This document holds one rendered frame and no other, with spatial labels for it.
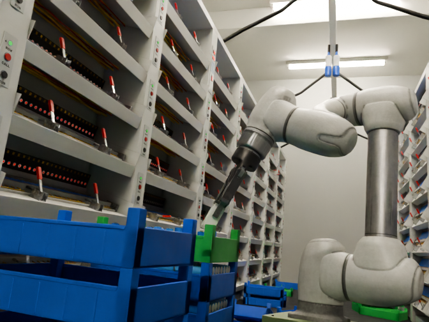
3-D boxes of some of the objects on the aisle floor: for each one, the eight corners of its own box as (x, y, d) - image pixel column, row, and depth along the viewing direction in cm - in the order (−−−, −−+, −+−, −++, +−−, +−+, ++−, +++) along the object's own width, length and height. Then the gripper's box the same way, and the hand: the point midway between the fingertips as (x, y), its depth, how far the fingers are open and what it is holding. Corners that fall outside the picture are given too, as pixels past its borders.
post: (123, 360, 144) (174, -51, 178) (109, 367, 136) (165, -66, 169) (76, 351, 150) (134, -45, 184) (60, 356, 142) (124, -60, 175)
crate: (240, 324, 229) (242, 309, 233) (276, 329, 223) (278, 314, 227) (230, 314, 204) (232, 298, 208) (269, 320, 198) (270, 303, 202)
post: (189, 326, 210) (218, 31, 243) (183, 329, 201) (213, 23, 235) (155, 321, 216) (187, 34, 249) (147, 324, 207) (182, 25, 241)
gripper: (269, 154, 102) (224, 236, 96) (253, 165, 118) (213, 236, 112) (244, 139, 102) (197, 220, 96) (231, 152, 117) (190, 222, 112)
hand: (212, 218), depth 105 cm, fingers open, 3 cm apart
